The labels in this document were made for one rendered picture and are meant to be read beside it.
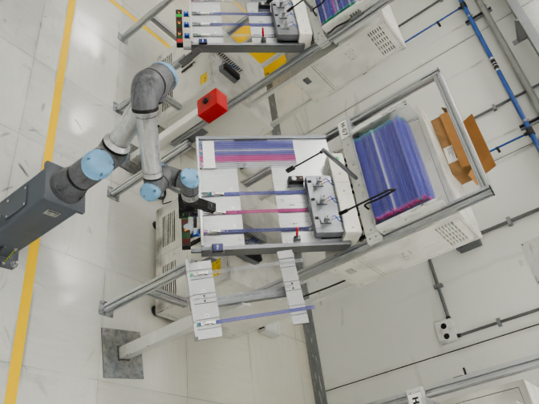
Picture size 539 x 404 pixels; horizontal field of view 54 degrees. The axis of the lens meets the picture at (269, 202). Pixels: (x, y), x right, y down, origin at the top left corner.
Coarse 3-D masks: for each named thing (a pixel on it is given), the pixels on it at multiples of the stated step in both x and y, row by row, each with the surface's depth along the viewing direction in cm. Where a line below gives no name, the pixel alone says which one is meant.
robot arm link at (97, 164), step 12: (84, 156) 204; (96, 156) 205; (108, 156) 210; (72, 168) 206; (84, 168) 203; (96, 168) 203; (108, 168) 207; (72, 180) 207; (84, 180) 206; (96, 180) 207
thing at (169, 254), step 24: (168, 216) 323; (264, 216) 326; (168, 240) 314; (192, 240) 300; (168, 264) 305; (216, 264) 280; (240, 264) 282; (168, 288) 296; (216, 288) 276; (240, 288) 280; (168, 312) 294; (240, 312) 305; (264, 312) 309
